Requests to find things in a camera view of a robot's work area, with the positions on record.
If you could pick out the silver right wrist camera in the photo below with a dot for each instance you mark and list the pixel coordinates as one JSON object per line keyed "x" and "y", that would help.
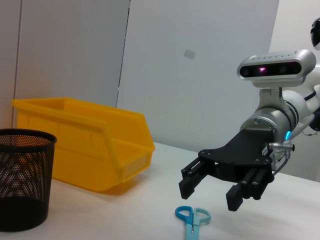
{"x": 275, "y": 67}

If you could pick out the yellow plastic bin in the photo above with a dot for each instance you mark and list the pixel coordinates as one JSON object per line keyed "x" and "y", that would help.
{"x": 82, "y": 140}

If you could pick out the small white wall sticker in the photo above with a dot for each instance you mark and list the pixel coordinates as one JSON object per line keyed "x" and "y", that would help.
{"x": 189, "y": 53}

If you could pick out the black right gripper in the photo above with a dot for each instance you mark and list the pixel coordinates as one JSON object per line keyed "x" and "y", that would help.
{"x": 245, "y": 152}

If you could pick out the blue scissors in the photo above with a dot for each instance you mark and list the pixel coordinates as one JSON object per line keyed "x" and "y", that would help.
{"x": 192, "y": 220}

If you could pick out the black white robot head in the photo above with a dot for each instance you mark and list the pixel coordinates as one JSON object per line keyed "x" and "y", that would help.
{"x": 315, "y": 32}

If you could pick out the black mesh pen holder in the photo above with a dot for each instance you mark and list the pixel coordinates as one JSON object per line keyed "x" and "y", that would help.
{"x": 25, "y": 175}

